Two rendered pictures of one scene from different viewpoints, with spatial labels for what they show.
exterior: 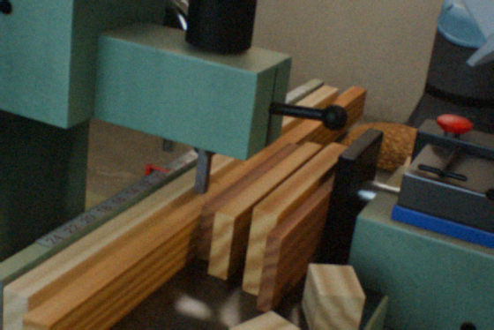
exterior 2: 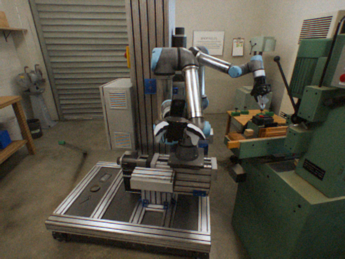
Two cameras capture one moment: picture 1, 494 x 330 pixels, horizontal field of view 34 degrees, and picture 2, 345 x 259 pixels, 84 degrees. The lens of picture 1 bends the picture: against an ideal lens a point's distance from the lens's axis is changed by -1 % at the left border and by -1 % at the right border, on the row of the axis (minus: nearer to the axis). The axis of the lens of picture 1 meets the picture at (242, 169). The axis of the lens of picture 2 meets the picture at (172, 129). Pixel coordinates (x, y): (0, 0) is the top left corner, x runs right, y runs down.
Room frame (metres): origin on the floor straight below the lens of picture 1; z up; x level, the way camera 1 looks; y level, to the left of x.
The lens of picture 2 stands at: (1.87, 0.53, 1.48)
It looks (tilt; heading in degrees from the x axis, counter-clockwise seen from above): 24 degrees down; 236
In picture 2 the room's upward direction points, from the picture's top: straight up
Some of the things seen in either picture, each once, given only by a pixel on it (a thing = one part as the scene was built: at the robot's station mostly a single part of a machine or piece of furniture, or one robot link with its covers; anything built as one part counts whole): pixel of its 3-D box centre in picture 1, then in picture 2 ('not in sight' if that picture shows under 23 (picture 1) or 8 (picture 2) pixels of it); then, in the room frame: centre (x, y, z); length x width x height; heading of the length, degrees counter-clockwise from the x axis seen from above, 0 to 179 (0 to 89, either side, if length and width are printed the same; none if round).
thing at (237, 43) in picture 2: not in sight; (238, 47); (-1.55, -2.21, 1.42); 0.23 x 0.06 x 0.34; 153
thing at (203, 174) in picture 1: (204, 163); not in sight; (0.61, 0.03, 0.97); 0.01 x 0.01 x 0.05; 68
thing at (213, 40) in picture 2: not in sight; (208, 43); (-1.01, -2.51, 1.48); 0.64 x 0.02 x 0.46; 153
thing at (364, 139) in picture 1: (385, 199); (267, 127); (0.64, -0.13, 0.95); 0.09 x 0.07 x 0.09; 158
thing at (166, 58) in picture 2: not in sight; (165, 99); (1.32, -0.38, 1.19); 0.15 x 0.12 x 0.55; 152
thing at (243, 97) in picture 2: not in sight; (255, 85); (-1.28, -1.52, 0.79); 0.62 x 0.48 x 1.58; 61
